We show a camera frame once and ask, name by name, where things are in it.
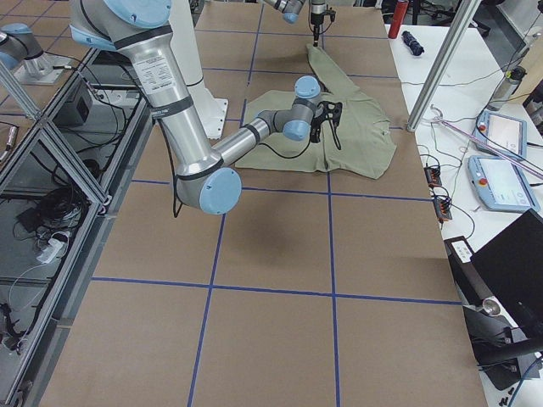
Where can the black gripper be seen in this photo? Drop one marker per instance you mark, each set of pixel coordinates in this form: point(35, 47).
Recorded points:
point(316, 19)
point(316, 126)

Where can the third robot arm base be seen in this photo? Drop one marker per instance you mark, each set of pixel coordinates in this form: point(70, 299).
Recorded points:
point(21, 51)

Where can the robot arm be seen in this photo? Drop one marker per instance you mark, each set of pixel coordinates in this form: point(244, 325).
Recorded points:
point(204, 178)
point(290, 10)

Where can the red cylinder bottle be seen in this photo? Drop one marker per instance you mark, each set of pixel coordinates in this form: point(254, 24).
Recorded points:
point(398, 18)

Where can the folded dark blue umbrella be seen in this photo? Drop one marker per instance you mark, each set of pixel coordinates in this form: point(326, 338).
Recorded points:
point(412, 43)

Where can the orange black usb hub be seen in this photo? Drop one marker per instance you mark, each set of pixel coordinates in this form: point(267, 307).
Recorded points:
point(432, 175)

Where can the white stick tool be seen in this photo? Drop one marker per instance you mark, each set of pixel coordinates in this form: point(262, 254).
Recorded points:
point(491, 146)

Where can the far teach pendant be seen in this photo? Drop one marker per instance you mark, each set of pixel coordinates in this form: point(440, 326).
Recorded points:
point(509, 132)

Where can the teach pendant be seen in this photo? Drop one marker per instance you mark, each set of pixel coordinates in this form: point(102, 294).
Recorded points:
point(509, 132)
point(500, 185)

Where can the near teach pendant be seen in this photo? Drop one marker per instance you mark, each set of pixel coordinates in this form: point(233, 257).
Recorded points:
point(500, 185)

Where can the grey water bottle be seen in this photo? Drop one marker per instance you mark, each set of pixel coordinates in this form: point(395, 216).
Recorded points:
point(508, 85)

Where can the black box with label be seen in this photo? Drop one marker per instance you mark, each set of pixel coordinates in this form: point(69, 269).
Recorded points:
point(469, 281)

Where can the black monitor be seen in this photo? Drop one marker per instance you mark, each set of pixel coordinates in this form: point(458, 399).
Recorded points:
point(510, 265)

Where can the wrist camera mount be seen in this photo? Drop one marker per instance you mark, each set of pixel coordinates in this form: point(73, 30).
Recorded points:
point(334, 109)

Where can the white camera column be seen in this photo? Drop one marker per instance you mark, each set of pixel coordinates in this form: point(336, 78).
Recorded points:
point(211, 111)

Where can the aluminium frame post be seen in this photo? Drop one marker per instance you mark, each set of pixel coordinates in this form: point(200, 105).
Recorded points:
point(454, 36)

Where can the aluminium frame rack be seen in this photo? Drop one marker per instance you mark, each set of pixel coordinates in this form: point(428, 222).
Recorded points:
point(60, 188)

